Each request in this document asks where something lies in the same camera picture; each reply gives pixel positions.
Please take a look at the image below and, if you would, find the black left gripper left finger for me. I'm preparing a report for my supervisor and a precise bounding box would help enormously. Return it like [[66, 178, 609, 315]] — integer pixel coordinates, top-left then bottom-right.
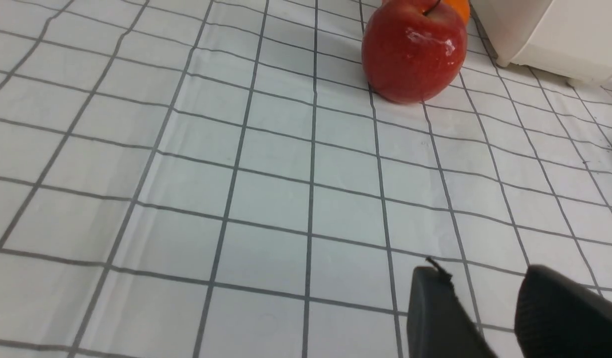
[[407, 258, 496, 358]]

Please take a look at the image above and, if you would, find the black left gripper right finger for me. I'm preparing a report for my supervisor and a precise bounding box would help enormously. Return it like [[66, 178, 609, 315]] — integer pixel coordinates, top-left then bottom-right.
[[515, 265, 612, 358]]

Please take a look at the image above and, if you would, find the red apple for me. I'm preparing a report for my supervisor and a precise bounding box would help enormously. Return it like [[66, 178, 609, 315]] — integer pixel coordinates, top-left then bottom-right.
[[361, 0, 468, 104]]

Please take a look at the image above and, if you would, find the white toaster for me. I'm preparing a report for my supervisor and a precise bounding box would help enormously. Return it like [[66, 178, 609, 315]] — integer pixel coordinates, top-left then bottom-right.
[[471, 0, 612, 85]]

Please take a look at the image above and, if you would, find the white checkered tablecloth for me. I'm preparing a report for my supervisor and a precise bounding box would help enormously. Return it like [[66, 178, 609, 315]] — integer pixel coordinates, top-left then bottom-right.
[[0, 0, 612, 358]]

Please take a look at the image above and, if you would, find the orange fruit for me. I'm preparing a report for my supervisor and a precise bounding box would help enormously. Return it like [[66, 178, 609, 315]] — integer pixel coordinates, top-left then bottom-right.
[[442, 0, 471, 25]]

